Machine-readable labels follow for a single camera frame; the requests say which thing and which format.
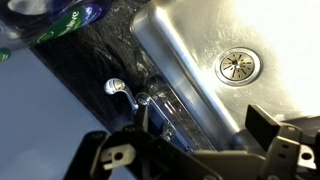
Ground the blue dish soap bottle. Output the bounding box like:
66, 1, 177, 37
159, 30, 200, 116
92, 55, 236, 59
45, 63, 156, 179
0, 0, 104, 63

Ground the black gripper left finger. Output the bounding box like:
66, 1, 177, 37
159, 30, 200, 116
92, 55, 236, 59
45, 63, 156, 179
135, 105, 148, 131

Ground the chrome faucet base plate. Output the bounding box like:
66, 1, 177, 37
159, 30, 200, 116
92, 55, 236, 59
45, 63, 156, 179
136, 92, 196, 152

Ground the stainless steel sink basin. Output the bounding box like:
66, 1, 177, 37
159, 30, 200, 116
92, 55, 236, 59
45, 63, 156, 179
131, 0, 320, 149

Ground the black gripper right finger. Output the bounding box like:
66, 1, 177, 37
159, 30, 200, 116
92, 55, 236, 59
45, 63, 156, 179
245, 105, 280, 151

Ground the round sink drain strainer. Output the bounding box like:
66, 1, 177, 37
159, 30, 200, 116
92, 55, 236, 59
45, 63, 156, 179
215, 47, 262, 86

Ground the chrome faucet handle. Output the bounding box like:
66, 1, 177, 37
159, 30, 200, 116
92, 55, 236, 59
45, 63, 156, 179
104, 78, 138, 113

